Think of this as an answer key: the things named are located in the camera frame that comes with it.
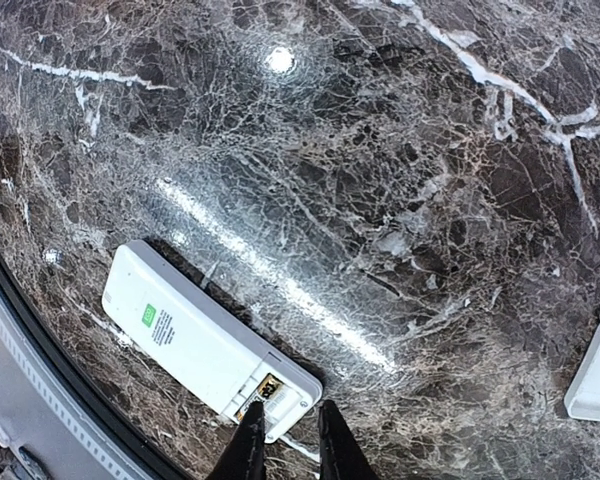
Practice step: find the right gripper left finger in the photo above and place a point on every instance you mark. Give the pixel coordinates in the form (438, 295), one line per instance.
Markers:
(244, 456)

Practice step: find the gold black AA battery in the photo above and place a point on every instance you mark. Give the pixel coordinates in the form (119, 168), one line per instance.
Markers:
(269, 386)

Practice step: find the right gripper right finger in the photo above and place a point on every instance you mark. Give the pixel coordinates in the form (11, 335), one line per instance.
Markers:
(341, 458)

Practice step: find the white battery cover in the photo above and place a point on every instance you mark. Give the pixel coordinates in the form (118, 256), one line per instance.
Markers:
(582, 399)

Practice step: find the white slotted cable duct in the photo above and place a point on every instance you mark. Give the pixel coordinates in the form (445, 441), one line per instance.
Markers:
(43, 426)

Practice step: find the white remote control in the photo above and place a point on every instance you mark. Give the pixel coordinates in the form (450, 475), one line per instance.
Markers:
(215, 356)

